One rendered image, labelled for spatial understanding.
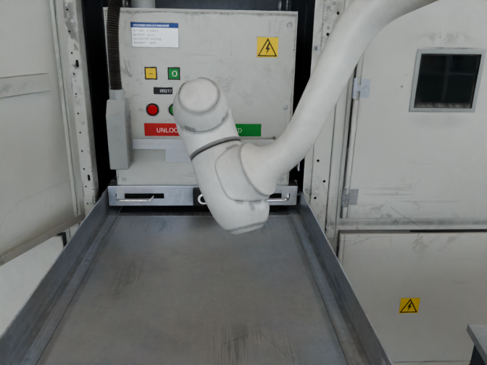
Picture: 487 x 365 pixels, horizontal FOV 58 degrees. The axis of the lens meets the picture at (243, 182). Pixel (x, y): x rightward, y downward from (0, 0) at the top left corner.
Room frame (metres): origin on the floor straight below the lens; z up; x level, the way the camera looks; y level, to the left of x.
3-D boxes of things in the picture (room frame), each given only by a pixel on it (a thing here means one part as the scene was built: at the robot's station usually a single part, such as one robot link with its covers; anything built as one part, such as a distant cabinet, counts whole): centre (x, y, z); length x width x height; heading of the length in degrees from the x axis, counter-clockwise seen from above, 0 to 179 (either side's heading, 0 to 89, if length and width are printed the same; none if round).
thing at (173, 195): (1.20, 0.11, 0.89); 0.54 x 0.05 x 0.06; 93
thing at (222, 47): (1.18, 0.11, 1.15); 0.48 x 0.01 x 0.48; 93
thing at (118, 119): (1.10, 0.32, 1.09); 0.08 x 0.05 x 0.17; 3
